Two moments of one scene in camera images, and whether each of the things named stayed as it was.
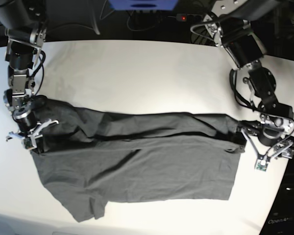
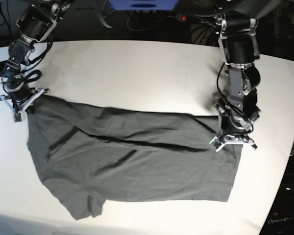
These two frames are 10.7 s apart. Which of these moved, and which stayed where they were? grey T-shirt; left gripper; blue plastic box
Moved: left gripper
Stayed: grey T-shirt; blue plastic box
